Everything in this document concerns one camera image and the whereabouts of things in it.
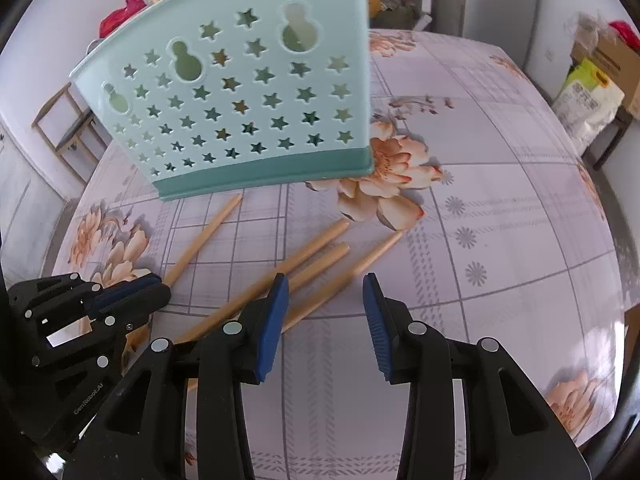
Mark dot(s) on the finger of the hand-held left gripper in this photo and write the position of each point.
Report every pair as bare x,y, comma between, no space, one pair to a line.
127,287
145,305

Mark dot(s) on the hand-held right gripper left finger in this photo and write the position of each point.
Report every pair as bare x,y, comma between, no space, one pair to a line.
272,330

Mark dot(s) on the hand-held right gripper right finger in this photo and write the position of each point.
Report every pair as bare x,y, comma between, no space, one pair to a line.
377,330

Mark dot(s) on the teal plastic utensil holder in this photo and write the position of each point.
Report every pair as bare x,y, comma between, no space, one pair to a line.
260,176

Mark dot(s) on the wooden chair dark seat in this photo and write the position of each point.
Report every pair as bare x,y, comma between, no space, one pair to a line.
67,138

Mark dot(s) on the red plastic bag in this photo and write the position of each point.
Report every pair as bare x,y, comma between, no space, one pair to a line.
120,16

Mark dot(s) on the dark wooden stool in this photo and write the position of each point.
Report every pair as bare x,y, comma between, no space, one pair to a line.
611,141

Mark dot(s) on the white green rice bag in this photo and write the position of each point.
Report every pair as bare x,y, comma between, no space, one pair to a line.
590,102

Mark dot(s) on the green plastic bag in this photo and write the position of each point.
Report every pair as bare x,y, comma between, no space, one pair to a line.
400,14

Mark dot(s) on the large cardboard box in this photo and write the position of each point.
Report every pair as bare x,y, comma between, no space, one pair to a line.
612,65

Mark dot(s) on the red cloth bag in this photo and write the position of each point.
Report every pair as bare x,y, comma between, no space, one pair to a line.
625,33

